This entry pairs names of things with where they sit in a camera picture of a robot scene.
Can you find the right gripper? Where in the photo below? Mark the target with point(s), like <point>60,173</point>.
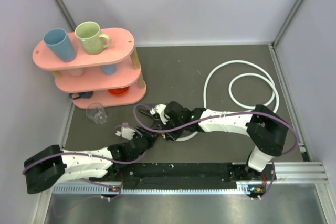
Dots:
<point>173,136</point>

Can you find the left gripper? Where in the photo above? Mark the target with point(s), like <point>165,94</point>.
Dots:
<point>151,136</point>

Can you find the black faucet mixer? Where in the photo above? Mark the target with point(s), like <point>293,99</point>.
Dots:
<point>146,113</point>

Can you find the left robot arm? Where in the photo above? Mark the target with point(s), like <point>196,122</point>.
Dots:
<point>55,165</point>

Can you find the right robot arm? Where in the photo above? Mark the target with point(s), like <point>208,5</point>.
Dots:
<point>265,128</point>

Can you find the orange bowl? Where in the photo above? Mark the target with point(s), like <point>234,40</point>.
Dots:
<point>119,91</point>

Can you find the clear plastic cup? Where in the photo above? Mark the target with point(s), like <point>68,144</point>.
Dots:
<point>96,113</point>

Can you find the pink three-tier shelf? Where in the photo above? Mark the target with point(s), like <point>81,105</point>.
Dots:
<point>121,52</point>

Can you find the small blue cup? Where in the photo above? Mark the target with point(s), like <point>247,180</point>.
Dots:
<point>108,69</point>

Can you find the blue toy object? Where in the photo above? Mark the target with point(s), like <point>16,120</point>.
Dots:
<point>81,95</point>

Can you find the pink cup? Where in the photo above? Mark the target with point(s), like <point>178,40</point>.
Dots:
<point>78,72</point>

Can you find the green ceramic mug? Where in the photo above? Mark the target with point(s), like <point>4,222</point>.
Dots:
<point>92,39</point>

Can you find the blue tumbler cup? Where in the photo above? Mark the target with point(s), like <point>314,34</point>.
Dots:
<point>60,44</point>

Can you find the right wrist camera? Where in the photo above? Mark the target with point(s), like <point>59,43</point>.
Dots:
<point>159,110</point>

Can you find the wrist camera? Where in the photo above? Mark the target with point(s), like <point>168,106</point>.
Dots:
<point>127,132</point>
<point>159,110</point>

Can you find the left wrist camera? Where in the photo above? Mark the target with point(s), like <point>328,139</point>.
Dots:
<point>127,132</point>

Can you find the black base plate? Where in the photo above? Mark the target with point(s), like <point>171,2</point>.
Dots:
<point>182,176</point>

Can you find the aluminium cable rail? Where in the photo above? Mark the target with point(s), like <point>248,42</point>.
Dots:
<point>91,189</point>

